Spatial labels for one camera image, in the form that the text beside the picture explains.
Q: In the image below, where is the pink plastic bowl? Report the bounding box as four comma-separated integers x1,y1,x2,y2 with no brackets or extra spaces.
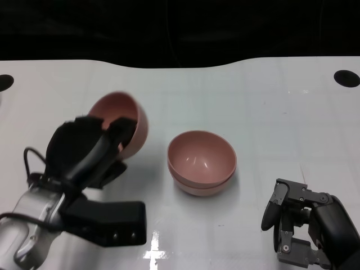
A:
168,163,236,197
167,129,237,188
88,91,149,161

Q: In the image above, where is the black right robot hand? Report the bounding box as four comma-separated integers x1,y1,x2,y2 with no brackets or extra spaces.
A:
260,177,360,270

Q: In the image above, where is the black backdrop cloth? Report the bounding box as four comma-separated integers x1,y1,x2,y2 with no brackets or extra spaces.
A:
0,0,360,69

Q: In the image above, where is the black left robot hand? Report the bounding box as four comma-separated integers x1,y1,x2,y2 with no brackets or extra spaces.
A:
44,114,140,191

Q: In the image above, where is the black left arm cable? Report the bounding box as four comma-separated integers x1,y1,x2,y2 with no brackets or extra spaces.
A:
0,147,65,234

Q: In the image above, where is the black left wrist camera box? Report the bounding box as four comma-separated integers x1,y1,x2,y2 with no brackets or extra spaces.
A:
58,193,147,249

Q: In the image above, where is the black round table grommet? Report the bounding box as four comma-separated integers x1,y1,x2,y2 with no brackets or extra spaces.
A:
0,74,15,92
334,70,360,88

